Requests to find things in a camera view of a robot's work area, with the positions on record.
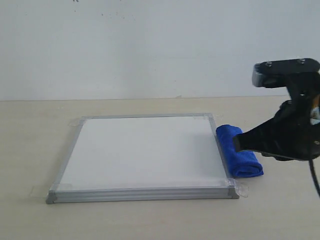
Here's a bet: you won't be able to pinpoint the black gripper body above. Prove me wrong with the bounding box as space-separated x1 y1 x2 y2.
259 72 320 161

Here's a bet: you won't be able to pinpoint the blue microfibre cloth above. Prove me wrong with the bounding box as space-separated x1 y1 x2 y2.
216 124 264 178

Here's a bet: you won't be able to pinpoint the white board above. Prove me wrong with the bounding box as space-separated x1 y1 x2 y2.
46 113 232 204

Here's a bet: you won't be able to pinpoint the clear tape front right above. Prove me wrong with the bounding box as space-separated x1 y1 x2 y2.
221 178 249 199

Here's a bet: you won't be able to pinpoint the clear tape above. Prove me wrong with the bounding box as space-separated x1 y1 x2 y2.
27 183 73 200
192 113 224 121
221 178 249 199
68 117 87 127

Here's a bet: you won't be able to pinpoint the clear tape back right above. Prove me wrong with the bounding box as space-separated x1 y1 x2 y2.
192 113 224 121

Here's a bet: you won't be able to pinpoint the clear tape back left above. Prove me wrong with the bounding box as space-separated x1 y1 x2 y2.
68 117 87 127

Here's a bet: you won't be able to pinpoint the clear tape front left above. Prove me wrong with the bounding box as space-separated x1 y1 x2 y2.
27 183 73 200

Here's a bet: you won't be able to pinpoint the black braided cable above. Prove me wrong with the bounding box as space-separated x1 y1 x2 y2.
308 158 320 198

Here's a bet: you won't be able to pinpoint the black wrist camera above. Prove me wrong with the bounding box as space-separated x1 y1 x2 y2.
251 58 320 88

